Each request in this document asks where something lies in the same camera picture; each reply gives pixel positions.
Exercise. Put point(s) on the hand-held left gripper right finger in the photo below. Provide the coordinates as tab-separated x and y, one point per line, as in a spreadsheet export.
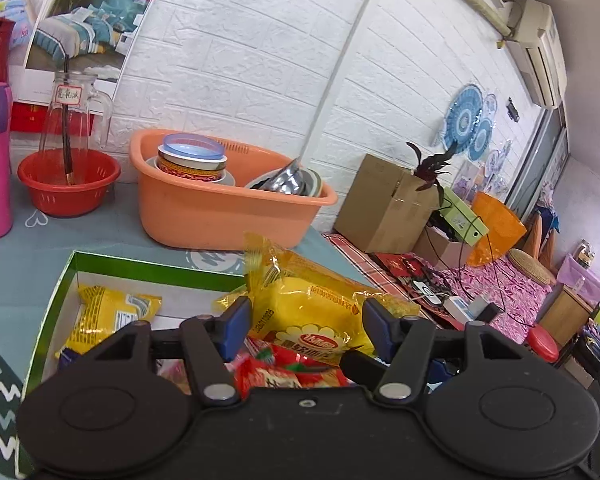
375	325

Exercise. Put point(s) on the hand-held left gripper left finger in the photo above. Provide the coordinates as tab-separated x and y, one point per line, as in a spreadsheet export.
237	322

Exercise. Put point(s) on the red lion-print snack packet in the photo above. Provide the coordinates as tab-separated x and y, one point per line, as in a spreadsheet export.
280	370

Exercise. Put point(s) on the yellow popcorn packet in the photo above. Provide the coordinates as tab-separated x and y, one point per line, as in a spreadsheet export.
310	305

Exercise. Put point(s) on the yellow white-label snack packet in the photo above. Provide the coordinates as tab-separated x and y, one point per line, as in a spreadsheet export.
110	315

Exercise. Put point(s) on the green cardboard box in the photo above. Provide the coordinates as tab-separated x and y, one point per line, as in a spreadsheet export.
55	310

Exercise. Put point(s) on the red envelope pile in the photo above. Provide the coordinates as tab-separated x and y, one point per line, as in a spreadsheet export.
405	272

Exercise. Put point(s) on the plaid cloth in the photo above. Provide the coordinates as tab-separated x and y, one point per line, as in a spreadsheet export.
360	265

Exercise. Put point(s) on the small cardboard box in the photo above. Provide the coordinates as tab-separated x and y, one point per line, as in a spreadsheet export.
442	250

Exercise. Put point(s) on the orange plastic basin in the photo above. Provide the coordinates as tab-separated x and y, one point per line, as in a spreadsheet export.
220	215

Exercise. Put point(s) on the large cardboard box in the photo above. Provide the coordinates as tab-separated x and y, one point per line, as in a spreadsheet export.
380	205

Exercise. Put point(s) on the pink floral bedding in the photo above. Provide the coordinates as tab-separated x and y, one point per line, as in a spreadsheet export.
500	290

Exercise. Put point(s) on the green shoebox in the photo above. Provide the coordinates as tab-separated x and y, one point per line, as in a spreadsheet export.
465	217

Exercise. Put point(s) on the steel bowl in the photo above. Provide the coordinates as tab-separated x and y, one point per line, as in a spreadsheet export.
285	182

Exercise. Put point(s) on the orange plastic tub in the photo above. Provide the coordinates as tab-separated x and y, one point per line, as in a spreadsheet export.
500	227

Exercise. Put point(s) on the purple leafed plant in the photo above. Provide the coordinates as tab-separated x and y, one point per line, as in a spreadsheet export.
432	170

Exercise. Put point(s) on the straw cushion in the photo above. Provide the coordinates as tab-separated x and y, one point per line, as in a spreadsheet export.
532	266

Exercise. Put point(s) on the red stool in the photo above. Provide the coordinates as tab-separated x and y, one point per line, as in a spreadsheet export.
542	345

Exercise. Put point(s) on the wooden cabinet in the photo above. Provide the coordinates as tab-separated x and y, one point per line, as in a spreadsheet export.
565	315

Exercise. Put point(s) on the red plastic basket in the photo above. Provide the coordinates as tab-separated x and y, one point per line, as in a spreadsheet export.
70	190

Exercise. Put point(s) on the blue decorative plates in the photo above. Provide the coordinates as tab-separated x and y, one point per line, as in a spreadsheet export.
462	117

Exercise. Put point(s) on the glass pitcher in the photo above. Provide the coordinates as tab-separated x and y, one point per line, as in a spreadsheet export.
75	120

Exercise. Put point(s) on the white air conditioner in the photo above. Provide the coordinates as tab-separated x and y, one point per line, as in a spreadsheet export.
540	50

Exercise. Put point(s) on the white wall pipe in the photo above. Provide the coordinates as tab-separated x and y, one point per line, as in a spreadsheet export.
340	60

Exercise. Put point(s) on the bedding wall poster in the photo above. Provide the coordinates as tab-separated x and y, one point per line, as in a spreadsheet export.
95	20

